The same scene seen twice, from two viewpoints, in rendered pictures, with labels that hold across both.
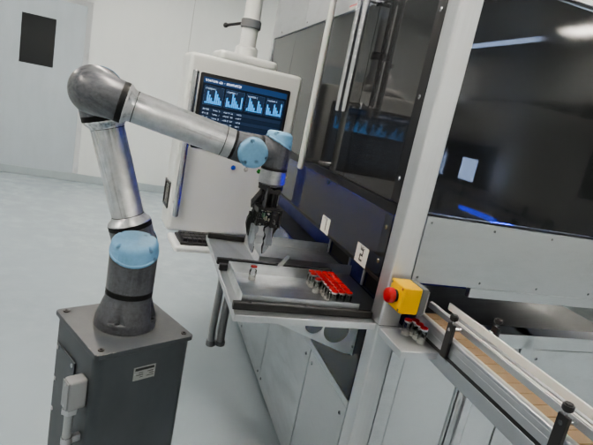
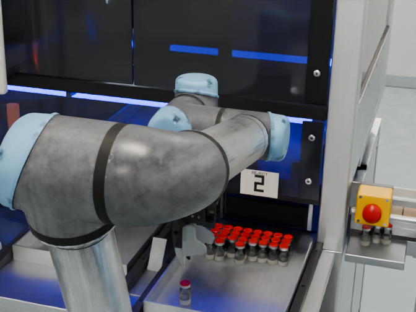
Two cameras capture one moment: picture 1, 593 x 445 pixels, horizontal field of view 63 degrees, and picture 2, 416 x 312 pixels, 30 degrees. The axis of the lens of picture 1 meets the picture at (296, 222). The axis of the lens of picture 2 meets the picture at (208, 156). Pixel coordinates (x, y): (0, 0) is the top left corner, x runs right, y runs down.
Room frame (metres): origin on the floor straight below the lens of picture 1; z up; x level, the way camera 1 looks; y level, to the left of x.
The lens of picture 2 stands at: (0.64, 1.15, 1.70)
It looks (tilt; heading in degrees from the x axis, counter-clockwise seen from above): 21 degrees down; 305
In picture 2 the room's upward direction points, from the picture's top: 1 degrees clockwise
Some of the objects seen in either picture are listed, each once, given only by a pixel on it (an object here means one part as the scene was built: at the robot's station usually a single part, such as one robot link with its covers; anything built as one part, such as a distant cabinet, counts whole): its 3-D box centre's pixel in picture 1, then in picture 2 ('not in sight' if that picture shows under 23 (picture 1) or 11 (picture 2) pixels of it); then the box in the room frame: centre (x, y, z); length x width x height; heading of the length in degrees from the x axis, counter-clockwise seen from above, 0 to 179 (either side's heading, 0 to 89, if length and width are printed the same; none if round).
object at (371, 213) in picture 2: (391, 295); (372, 212); (1.20, -0.28, 0.99); 0.04 x 0.04 x 0.04; 19
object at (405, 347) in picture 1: (411, 343); (377, 247); (1.21, -0.36, 0.87); 0.14 x 0.13 x 0.02; 109
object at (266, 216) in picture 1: (267, 205); (198, 190); (1.39, 0.09, 1.12); 0.09 x 0.08 x 0.12; 18
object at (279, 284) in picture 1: (289, 286); (233, 277); (1.38, -0.02, 0.90); 0.34 x 0.26 x 0.04; 108
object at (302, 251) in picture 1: (296, 253); (101, 227); (1.74, -0.02, 0.90); 0.34 x 0.26 x 0.04; 109
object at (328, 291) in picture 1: (325, 287); (247, 249); (1.41, -0.12, 0.90); 0.18 x 0.02 x 0.05; 18
